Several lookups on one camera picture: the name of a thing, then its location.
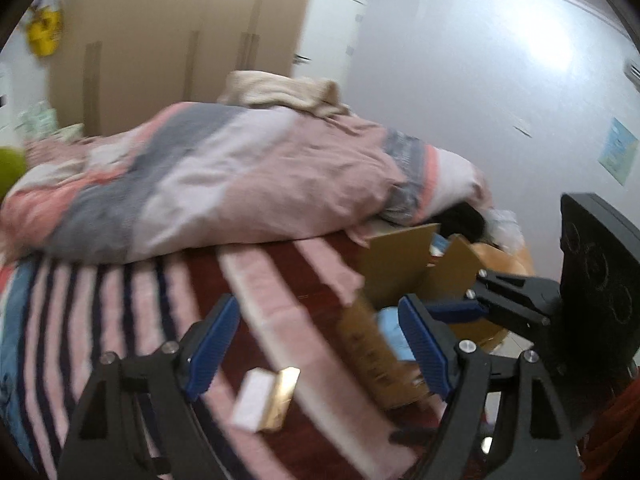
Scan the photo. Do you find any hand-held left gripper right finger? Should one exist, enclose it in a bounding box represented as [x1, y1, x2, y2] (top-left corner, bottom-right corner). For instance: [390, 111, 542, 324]
[390, 294, 583, 480]

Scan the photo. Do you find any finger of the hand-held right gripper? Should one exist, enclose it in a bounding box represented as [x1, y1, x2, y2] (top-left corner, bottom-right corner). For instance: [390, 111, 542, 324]
[475, 270, 560, 311]
[428, 300, 551, 341]

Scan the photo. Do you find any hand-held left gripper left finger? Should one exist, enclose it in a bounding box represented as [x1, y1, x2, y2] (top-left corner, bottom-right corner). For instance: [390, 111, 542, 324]
[59, 294, 242, 480]

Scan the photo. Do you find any cardboard box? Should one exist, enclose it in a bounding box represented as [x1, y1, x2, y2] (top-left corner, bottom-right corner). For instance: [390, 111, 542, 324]
[336, 222, 501, 411]

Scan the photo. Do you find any lilac rectangular box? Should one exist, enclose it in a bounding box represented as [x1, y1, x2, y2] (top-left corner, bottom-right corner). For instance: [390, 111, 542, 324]
[231, 367, 278, 431]

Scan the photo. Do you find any white plastic bag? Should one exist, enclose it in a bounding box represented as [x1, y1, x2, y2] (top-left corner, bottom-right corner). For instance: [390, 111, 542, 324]
[482, 207, 523, 251]

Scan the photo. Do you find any dark cloth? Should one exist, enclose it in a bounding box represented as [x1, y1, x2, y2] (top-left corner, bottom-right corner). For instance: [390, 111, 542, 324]
[432, 202, 488, 241]

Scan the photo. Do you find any striped plush blanket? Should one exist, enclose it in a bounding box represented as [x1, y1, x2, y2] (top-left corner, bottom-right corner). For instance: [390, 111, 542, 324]
[0, 232, 451, 480]

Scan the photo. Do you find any pink grey striped duvet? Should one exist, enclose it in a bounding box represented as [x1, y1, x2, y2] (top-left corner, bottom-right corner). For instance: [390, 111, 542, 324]
[0, 101, 493, 266]

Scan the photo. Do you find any cream fleece blanket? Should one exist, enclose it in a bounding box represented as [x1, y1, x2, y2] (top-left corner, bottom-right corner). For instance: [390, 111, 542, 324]
[217, 70, 351, 121]

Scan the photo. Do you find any green round pillow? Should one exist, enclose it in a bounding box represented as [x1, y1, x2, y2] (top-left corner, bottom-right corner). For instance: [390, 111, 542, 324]
[0, 146, 28, 201]

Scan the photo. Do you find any mint green bag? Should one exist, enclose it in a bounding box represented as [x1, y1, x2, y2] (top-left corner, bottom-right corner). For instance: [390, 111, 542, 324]
[17, 102, 61, 136]

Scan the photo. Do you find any white door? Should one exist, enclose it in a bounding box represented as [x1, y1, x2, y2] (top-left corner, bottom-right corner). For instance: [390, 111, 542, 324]
[290, 0, 371, 106]

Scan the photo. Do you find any wooden wardrobe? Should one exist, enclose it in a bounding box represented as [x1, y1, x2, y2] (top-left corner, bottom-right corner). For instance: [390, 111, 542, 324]
[47, 0, 321, 138]

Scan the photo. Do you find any yellow ukulele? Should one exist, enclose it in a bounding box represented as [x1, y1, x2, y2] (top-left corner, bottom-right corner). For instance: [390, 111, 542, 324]
[26, 2, 63, 58]

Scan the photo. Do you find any blue wall poster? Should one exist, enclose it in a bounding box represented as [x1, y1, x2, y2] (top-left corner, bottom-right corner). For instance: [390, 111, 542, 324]
[597, 117, 640, 188]

